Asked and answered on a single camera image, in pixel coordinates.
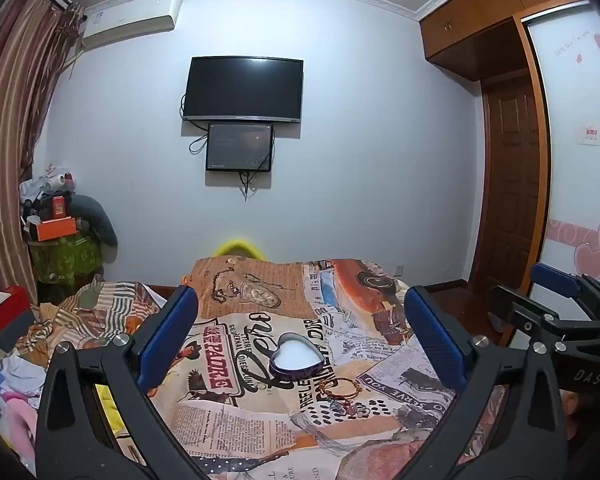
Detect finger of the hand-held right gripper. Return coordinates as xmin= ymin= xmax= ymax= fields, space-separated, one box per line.
xmin=531 ymin=262 xmax=600 ymax=324
xmin=488 ymin=285 xmax=600 ymax=347

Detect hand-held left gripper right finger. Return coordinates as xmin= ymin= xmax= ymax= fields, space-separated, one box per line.
xmin=396 ymin=285 xmax=567 ymax=480

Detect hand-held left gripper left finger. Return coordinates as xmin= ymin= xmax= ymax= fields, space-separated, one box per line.
xmin=35 ymin=285 xmax=207 ymax=480

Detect red beaded bracelet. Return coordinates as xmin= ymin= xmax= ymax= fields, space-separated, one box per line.
xmin=319 ymin=377 xmax=362 ymax=402

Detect silver charm bracelet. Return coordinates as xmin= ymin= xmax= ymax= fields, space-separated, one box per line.
xmin=324 ymin=397 xmax=368 ymax=417

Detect heart-shaped purple tin box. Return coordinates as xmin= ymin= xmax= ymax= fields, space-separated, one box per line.
xmin=270 ymin=332 xmax=325 ymax=381

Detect striped bedsheet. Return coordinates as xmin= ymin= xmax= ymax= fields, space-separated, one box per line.
xmin=15 ymin=280 xmax=181 ymax=361

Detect white sliding wardrobe door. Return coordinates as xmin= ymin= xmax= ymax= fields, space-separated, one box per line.
xmin=524 ymin=0 xmax=600 ymax=311

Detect yellow cloth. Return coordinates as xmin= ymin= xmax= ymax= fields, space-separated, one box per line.
xmin=93 ymin=384 xmax=128 ymax=443

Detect brown wooden door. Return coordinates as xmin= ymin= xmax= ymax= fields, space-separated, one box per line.
xmin=481 ymin=75 xmax=542 ymax=292

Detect yellow curved object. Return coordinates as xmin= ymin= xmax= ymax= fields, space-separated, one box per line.
xmin=213 ymin=239 xmax=269 ymax=261

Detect green patterned storage box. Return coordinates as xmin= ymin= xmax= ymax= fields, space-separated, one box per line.
xmin=27 ymin=232 xmax=105 ymax=286

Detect printed newspaper-pattern blanket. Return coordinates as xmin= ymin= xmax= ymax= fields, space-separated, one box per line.
xmin=10 ymin=257 xmax=513 ymax=480

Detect orange box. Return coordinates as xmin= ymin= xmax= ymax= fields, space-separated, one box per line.
xmin=36 ymin=217 xmax=79 ymax=242

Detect red and white box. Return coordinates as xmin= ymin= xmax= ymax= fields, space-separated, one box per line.
xmin=0 ymin=285 xmax=37 ymax=353

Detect pink cloth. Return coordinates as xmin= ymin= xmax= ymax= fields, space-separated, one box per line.
xmin=0 ymin=352 xmax=48 ymax=466

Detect white plastic bags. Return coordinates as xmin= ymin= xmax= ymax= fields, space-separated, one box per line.
xmin=19 ymin=164 xmax=77 ymax=206

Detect striped brown curtain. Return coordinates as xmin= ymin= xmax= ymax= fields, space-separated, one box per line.
xmin=0 ymin=0 xmax=86 ymax=321

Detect wooden overhead cabinet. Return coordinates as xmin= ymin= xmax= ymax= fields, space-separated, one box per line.
xmin=419 ymin=0 xmax=589 ymax=82

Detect white air conditioner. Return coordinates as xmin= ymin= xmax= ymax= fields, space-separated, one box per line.
xmin=81 ymin=0 xmax=183 ymax=51

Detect small black wall monitor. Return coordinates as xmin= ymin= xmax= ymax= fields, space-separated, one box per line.
xmin=205 ymin=122 xmax=275 ymax=172

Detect large black wall television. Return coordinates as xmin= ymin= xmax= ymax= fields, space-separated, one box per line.
xmin=182 ymin=56 xmax=304 ymax=124

